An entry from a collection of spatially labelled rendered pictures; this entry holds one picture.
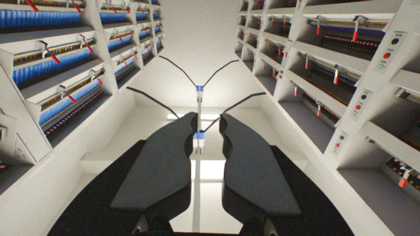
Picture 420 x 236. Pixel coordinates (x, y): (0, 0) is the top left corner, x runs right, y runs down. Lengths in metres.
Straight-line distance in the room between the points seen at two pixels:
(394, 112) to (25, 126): 1.36
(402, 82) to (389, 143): 0.20
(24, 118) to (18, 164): 0.20
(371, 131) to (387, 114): 0.09
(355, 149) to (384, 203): 0.21
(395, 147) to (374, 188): 0.25
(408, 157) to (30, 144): 1.29
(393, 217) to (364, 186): 0.12
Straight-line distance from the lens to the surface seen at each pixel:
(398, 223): 0.93
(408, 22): 0.84
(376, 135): 0.85
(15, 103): 0.93
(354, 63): 0.94
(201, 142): 1.94
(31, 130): 0.97
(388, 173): 1.10
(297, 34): 1.38
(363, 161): 1.04
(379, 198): 0.97
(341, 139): 0.94
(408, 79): 0.80
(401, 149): 0.81
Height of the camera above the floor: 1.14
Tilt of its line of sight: 31 degrees up
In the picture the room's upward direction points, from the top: 177 degrees counter-clockwise
